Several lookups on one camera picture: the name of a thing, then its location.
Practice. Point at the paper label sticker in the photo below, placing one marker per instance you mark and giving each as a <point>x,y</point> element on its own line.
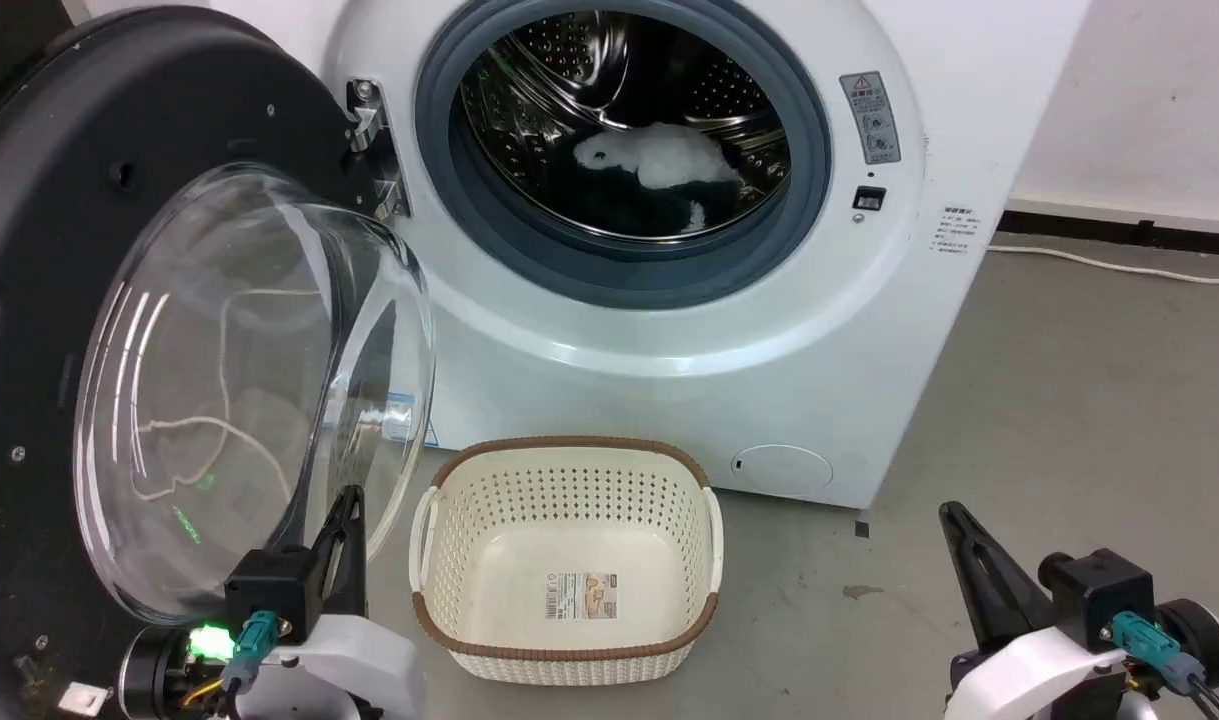
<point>581,596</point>

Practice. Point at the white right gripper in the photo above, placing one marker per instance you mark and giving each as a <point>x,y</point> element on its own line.
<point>1034,675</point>

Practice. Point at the round white filter cover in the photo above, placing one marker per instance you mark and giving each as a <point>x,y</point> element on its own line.
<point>784,468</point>

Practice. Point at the small text sticker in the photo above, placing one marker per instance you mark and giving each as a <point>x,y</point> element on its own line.
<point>954,232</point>

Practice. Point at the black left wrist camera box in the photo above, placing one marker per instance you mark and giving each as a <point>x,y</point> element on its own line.
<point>274,592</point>

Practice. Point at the grey warning sticker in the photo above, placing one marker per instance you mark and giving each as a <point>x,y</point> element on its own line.
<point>871,117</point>

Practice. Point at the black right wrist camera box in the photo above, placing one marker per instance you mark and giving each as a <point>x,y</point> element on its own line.
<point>1099,595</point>

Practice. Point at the metal door hinge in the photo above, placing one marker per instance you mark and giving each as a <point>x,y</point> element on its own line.
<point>374,135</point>

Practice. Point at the steel washer drum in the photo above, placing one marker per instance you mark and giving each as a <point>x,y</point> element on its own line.
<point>569,90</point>

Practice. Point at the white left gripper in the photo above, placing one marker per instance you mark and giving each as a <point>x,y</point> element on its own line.
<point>354,665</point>

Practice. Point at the black baseboard strip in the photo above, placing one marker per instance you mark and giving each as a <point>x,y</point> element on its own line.
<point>1129,232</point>

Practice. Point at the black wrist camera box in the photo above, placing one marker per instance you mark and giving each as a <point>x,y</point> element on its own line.
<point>274,592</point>
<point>1099,595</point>

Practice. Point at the black door latch slot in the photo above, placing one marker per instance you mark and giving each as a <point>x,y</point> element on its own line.
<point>869,198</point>

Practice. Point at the black round glass washer door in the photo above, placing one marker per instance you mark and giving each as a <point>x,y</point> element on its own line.
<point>89,250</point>

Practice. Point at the white front-load washing machine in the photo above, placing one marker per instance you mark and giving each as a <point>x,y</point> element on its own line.
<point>829,330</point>

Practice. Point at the cream laundry basket brown rim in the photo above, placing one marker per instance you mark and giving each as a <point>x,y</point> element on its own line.
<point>569,600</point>

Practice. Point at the white garment in drum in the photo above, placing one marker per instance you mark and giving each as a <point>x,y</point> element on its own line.
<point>669,158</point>

